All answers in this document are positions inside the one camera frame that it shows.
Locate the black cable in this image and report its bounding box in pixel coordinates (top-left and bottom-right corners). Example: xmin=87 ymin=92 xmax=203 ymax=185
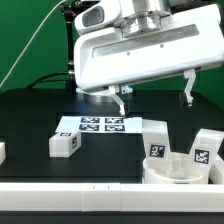
xmin=26 ymin=71 xmax=78 ymax=90

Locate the white front border rail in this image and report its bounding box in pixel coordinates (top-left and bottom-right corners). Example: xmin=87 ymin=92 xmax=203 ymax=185
xmin=0 ymin=183 xmax=224 ymax=212

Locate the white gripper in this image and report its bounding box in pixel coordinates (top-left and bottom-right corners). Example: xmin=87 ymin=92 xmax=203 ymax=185
xmin=74 ymin=0 xmax=224 ymax=116

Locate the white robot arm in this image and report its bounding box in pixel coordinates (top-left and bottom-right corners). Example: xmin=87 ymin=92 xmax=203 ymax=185
xmin=74 ymin=0 xmax=224 ymax=116

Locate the paper sheet with markers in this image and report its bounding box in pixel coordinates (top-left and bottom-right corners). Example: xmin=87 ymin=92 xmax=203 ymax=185
xmin=56 ymin=116 xmax=142 ymax=133

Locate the white border rail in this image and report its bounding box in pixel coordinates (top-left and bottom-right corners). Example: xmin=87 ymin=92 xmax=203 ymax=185
xmin=209 ymin=155 xmax=224 ymax=185
xmin=0 ymin=183 xmax=224 ymax=212
xmin=0 ymin=142 xmax=6 ymax=165

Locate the white cable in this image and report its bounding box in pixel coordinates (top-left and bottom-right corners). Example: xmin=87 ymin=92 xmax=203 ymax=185
xmin=0 ymin=0 xmax=68 ymax=88

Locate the white right border rail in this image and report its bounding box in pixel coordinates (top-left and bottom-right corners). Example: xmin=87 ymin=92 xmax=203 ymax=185
xmin=209 ymin=155 xmax=224 ymax=185

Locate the white left border rail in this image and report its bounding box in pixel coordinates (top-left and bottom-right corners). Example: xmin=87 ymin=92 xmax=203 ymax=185
xmin=0 ymin=142 xmax=6 ymax=165

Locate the white round stool seat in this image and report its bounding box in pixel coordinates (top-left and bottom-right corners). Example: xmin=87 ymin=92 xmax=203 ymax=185
xmin=142 ymin=152 xmax=208 ymax=184

